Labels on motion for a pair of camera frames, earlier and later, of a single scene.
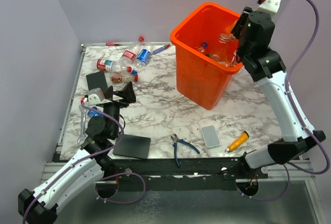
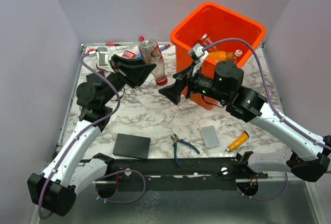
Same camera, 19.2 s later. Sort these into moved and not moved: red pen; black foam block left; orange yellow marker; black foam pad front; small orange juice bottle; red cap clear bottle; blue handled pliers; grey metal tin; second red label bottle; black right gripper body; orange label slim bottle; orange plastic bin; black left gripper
Moved: orange label slim bottle; black right gripper body; black left gripper; small orange juice bottle; red cap clear bottle
Not moved: black foam block left; orange plastic bin; blue handled pliers; orange yellow marker; black foam pad front; red pen; grey metal tin; second red label bottle
